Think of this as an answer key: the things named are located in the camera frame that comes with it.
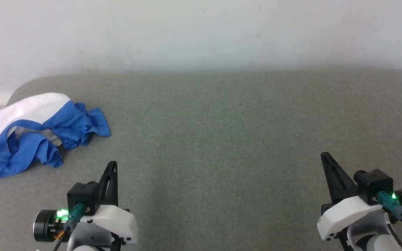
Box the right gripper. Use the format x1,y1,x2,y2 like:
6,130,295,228
317,152,402,241

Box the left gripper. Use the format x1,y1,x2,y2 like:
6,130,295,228
33,161,139,244

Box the blue and white shirt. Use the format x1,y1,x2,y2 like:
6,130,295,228
0,92,111,180

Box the left gripper cable, green plug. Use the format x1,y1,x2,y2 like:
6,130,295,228
53,204,87,251

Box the gripper cable, green plug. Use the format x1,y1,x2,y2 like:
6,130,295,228
377,191,402,232
53,204,87,251

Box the right gripper cable, green plug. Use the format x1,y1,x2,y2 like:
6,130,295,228
377,191,402,232

